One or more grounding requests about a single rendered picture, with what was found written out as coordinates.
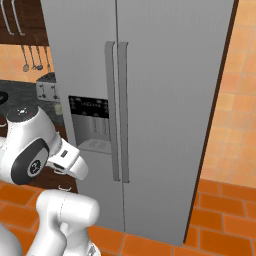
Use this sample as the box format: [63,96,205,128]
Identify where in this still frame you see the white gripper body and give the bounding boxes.
[64,150,90,181]

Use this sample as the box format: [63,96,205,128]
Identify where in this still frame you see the grey fridge door with dispenser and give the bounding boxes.
[39,0,126,234]

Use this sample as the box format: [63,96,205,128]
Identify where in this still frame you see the plain grey fridge door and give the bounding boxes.
[115,0,236,247]

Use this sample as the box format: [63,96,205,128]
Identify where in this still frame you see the dark brown fridge side panel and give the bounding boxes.
[182,0,241,247]

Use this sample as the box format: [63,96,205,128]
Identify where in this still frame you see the small pale green jar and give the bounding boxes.
[54,102,65,116]

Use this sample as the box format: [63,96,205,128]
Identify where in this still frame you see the silver toaster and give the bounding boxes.
[35,72,61,102]

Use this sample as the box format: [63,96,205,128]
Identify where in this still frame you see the black pan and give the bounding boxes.
[0,91,10,105]

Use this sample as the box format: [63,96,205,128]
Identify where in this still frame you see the hanging metal ladle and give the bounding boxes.
[34,44,44,71]

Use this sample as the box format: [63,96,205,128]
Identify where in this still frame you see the hanging metal fork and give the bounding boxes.
[43,45,53,74]

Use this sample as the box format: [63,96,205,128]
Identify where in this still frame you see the hanging metal slotted spoon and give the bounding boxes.
[20,44,31,73]

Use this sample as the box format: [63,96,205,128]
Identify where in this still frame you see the hanging metal utensil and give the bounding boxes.
[28,44,38,71]

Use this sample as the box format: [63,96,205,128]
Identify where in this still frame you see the grey fridge door handle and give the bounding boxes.
[104,40,121,182]
[117,41,131,184]

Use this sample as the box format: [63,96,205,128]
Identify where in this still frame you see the dark brown wall cupboards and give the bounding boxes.
[0,0,50,47]

